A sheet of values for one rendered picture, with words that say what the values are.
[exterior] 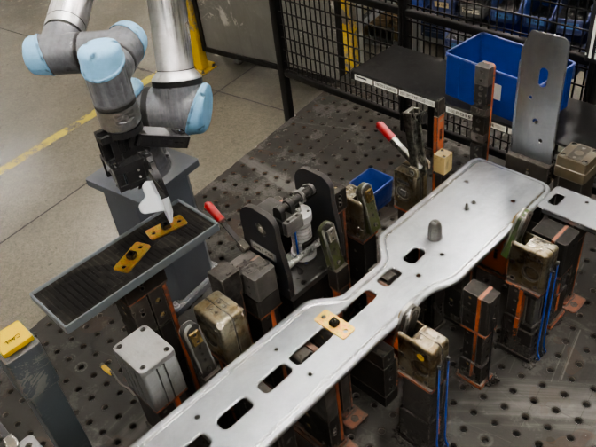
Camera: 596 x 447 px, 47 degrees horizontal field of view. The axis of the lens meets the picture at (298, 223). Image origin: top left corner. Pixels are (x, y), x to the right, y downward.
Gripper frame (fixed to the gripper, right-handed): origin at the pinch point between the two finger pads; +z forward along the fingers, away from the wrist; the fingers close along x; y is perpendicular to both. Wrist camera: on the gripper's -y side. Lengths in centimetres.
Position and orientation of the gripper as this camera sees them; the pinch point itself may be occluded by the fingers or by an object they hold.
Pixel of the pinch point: (158, 204)
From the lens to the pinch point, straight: 141.0
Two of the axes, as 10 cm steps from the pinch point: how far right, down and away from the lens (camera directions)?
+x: 5.6, 4.8, -6.7
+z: 1.1, 7.6, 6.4
